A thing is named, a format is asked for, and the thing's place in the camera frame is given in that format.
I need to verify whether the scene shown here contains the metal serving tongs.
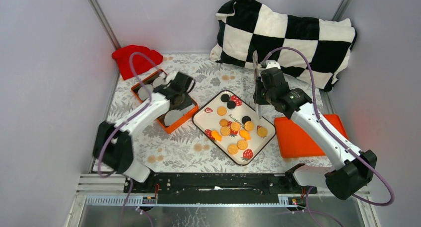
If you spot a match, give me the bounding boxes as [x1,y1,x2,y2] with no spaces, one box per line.
[252,50,262,119]

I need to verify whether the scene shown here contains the orange cookie tin box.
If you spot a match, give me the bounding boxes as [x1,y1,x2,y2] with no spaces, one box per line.
[131,69,199,134]

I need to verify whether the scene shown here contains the round tan biscuit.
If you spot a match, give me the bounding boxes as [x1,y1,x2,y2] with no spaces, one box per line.
[244,121,255,132]
[227,144,239,155]
[230,122,241,132]
[217,106,227,116]
[257,127,268,138]
[237,140,248,150]
[220,126,231,136]

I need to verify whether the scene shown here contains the white strawberry tray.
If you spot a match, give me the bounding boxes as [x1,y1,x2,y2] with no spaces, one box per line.
[192,90,276,166]

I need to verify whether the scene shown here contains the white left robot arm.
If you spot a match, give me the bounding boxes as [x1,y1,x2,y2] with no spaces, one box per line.
[93,72,196,193]

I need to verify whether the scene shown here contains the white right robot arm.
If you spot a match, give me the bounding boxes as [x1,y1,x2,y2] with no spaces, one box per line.
[253,67,377,200]

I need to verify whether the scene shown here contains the white paper cupcake liner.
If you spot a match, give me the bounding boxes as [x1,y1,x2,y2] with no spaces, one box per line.
[152,76,166,88]
[138,84,153,101]
[164,109,184,127]

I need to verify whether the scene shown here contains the black sandwich cookie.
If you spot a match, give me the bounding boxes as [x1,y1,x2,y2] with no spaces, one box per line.
[220,93,230,102]
[241,116,251,124]
[226,100,236,110]

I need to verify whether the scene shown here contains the red cloth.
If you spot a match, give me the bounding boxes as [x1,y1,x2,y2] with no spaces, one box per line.
[111,45,163,80]

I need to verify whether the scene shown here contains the checkered black white pillow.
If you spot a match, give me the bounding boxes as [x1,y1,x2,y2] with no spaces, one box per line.
[210,0,357,92]

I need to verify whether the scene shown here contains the orange tin lid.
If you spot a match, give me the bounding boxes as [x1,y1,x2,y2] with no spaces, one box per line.
[274,107,348,167]

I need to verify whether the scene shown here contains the floral tablecloth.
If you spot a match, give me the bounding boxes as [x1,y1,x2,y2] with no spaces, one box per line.
[92,53,343,174]

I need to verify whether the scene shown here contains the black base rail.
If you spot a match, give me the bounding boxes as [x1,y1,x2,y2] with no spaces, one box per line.
[123,172,317,204]

